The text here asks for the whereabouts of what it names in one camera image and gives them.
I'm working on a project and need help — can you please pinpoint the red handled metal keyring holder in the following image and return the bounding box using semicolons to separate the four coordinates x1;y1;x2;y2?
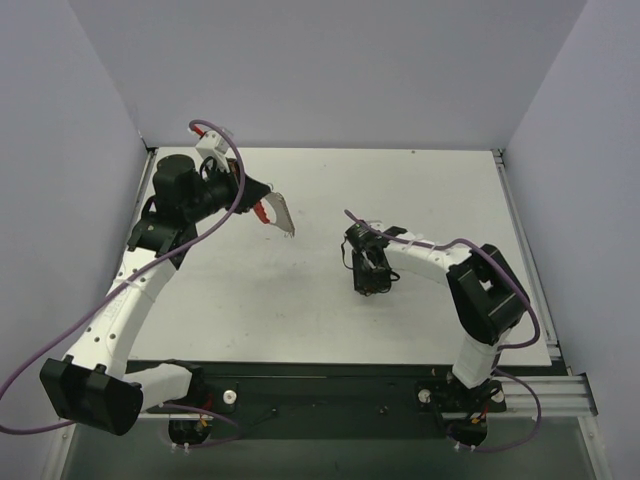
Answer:
253;191;296;238

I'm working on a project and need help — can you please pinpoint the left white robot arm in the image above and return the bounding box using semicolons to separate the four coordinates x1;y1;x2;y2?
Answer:
39;154;272;435

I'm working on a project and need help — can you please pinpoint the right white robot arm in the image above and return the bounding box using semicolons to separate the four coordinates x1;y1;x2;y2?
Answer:
344;223;530;389

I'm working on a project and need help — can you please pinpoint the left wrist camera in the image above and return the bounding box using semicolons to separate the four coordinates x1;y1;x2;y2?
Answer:
189;123;230;164

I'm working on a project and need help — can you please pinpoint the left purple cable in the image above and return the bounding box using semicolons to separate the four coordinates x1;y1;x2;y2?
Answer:
0;119;246;435

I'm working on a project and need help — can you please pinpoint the purple cable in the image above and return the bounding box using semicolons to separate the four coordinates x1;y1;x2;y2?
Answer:
0;119;246;435
343;208;544;451

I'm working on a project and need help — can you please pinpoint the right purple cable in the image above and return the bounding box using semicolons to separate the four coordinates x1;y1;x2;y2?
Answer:
343;208;544;451

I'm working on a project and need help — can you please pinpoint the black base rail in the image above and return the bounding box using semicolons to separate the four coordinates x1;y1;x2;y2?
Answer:
161;362;506;446

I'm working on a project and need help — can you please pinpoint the aluminium frame rail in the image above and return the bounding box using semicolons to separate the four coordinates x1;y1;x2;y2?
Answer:
492;147;601;419

